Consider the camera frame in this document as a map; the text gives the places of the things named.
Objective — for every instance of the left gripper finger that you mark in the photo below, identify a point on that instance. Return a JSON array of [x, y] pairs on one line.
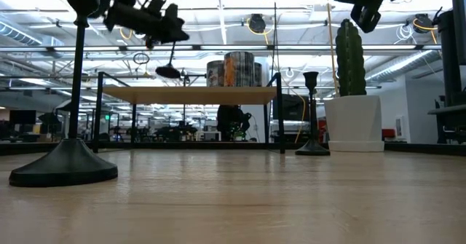
[[172, 16], [171, 35]]

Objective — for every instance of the black candlestick holder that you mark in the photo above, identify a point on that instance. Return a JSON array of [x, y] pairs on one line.
[[65, 164], [312, 147], [168, 72]]

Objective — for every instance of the tin can silver top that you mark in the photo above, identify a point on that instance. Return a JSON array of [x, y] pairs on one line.
[[215, 74]]

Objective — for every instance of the black background robot arm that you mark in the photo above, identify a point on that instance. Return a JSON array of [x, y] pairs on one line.
[[178, 131]]

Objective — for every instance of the green cactus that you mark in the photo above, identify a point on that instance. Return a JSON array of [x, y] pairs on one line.
[[349, 54]]

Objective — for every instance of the wooden shelf black legs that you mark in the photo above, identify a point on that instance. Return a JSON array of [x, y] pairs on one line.
[[189, 95]]

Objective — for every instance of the person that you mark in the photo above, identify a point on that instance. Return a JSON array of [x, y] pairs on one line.
[[229, 118]]

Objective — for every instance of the black background screen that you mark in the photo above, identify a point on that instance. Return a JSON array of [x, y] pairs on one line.
[[296, 107]]

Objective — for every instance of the white plant pot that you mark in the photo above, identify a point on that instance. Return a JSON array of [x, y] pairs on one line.
[[355, 124]]

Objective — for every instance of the red object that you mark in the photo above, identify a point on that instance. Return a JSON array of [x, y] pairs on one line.
[[322, 127]]

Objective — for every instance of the dark grey desk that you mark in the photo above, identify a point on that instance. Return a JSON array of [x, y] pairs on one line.
[[448, 110]]

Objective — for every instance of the red box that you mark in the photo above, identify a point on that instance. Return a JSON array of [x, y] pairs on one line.
[[388, 133]]

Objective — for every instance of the small black background monitor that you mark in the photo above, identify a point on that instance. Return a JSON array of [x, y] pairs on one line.
[[22, 117]]

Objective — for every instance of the black background gantry frame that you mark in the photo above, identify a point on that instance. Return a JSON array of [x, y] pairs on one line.
[[196, 75]]

